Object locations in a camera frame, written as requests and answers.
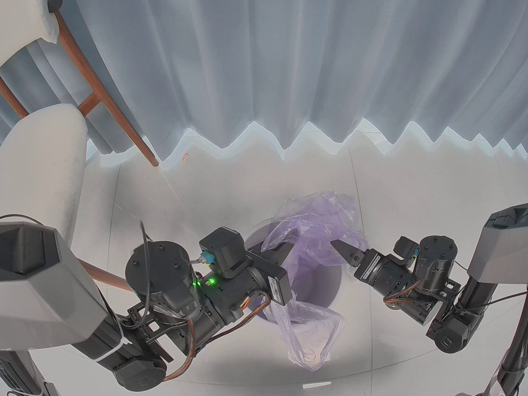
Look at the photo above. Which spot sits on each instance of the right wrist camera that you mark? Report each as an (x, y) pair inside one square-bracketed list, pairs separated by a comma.
[(405, 246)]

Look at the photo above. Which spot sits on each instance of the pale blue curtain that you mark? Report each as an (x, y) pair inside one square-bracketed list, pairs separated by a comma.
[(288, 56)]

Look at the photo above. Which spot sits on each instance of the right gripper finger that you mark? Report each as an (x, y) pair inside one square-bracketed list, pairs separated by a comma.
[(350, 254)]

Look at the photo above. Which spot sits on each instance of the purple plastic bag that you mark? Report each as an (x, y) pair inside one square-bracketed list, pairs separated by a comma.
[(317, 229)]

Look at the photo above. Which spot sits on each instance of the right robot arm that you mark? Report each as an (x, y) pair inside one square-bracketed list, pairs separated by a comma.
[(499, 241)]

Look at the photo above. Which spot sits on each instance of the white cushioned wooden chair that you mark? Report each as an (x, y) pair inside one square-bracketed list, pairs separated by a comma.
[(41, 159)]

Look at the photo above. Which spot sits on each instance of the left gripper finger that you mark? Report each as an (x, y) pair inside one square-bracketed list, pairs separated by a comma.
[(280, 253)]

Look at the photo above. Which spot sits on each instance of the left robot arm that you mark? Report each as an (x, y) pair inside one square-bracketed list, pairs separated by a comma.
[(49, 287)]

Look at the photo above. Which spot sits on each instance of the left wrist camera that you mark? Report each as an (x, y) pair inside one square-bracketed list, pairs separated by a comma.
[(222, 246)]

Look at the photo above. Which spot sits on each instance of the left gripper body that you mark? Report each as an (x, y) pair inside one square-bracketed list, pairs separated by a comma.
[(235, 293)]

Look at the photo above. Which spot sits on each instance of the white trash bin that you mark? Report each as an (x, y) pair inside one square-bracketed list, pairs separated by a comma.
[(336, 287)]

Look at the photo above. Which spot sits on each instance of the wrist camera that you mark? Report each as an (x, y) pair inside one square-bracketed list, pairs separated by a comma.
[(405, 246), (222, 246)]

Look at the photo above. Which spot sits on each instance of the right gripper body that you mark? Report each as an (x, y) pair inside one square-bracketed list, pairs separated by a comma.
[(387, 274)]

